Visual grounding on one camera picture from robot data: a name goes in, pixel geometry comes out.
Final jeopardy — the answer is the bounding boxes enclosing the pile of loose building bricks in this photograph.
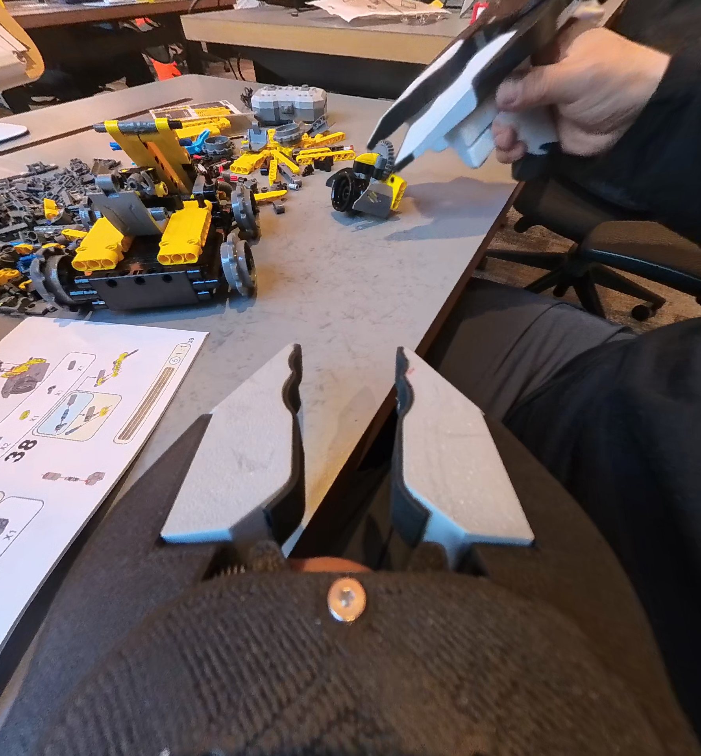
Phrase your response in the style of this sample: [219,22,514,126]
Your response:
[0,115,351,317]

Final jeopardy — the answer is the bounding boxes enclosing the yellow black printed leaflet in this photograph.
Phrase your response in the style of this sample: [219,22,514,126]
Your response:
[150,100,239,122]

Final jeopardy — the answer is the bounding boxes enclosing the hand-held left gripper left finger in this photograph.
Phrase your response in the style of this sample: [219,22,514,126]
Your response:
[160,343,307,547]

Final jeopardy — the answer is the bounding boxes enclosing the person's grey trousers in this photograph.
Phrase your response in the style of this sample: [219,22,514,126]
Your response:
[427,278,636,426]

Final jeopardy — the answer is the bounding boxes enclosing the person's right forearm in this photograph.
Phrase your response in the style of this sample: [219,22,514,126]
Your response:
[512,0,701,261]

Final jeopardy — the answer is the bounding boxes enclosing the grey neighbour desk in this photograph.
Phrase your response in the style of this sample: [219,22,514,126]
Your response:
[0,74,193,163]

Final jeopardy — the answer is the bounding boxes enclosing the person's black top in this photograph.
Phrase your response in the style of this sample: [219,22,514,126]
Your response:
[504,313,701,756]

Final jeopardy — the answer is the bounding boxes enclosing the black office chair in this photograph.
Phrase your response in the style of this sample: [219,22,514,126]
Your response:
[483,177,701,322]

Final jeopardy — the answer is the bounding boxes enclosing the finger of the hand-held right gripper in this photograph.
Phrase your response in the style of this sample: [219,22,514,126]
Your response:
[394,20,571,173]
[367,0,564,153]

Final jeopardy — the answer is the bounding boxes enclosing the white instruction booklet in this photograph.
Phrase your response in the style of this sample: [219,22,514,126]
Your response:
[0,316,209,704]

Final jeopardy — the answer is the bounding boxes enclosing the small yellow brick wheel assembly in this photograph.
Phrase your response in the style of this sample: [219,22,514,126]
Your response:
[329,142,408,221]

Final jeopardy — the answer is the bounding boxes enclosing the grey battery box brick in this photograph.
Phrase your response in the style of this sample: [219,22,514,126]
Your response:
[250,84,330,125]

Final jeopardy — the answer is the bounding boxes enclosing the grey background desk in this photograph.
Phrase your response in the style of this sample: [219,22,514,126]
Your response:
[180,6,475,67]

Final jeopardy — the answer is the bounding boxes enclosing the yellow black brick vehicle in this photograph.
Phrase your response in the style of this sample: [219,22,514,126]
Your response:
[28,118,263,313]

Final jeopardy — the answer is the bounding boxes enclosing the white paper sheets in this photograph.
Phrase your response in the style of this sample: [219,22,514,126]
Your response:
[309,0,453,26]

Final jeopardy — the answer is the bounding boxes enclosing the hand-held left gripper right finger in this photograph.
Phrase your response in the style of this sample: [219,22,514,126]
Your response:
[388,346,535,574]

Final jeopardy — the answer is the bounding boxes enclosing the person's right hand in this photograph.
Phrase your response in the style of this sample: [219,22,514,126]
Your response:
[492,26,671,165]

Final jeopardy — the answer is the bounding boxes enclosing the background office desk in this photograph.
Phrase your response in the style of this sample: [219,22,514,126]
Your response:
[8,0,233,29]

